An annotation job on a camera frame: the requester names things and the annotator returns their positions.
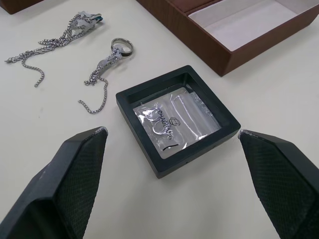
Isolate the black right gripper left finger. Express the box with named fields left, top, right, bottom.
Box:
left=0, top=126, right=109, bottom=239

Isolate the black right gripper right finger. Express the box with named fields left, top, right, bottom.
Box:
left=238, top=129, right=319, bottom=239

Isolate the black square display case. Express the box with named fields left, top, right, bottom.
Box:
left=116, top=65, right=241, bottom=179

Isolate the brown wooden jewelry box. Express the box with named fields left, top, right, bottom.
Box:
left=136, top=0, right=319, bottom=77

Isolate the brown wooden tray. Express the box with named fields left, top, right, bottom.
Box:
left=0, top=0, right=38, bottom=15

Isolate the silver chain with ring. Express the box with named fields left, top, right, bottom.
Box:
left=78, top=38, right=135, bottom=115

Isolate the silver chain with teal pendant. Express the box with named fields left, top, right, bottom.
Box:
left=4, top=10, right=105, bottom=88

